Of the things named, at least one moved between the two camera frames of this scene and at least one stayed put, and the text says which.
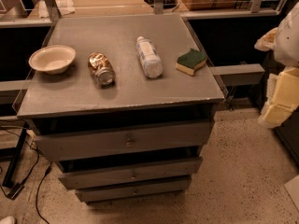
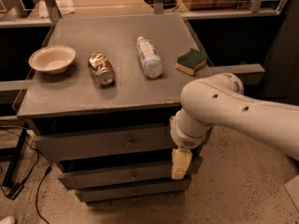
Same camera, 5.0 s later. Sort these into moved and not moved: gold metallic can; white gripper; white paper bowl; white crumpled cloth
Moved: white gripper
Not moved: white paper bowl; white crumpled cloth; gold metallic can
